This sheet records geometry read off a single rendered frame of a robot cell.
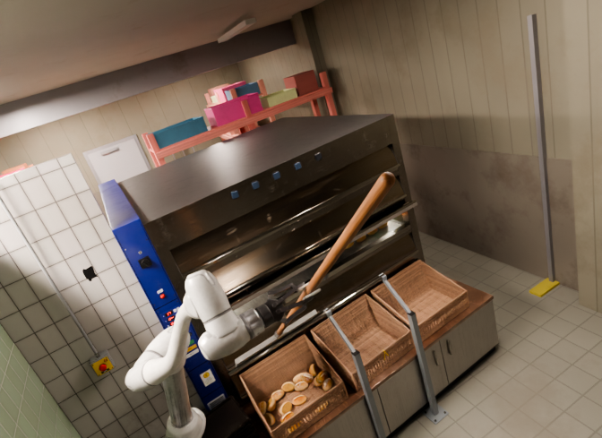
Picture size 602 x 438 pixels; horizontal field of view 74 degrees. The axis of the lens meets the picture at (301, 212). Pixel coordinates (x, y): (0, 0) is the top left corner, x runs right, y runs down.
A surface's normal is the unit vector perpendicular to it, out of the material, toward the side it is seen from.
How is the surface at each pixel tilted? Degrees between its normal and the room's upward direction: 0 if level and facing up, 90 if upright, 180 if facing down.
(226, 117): 90
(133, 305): 90
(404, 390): 90
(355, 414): 90
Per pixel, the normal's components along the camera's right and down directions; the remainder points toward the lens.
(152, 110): 0.42, 0.22
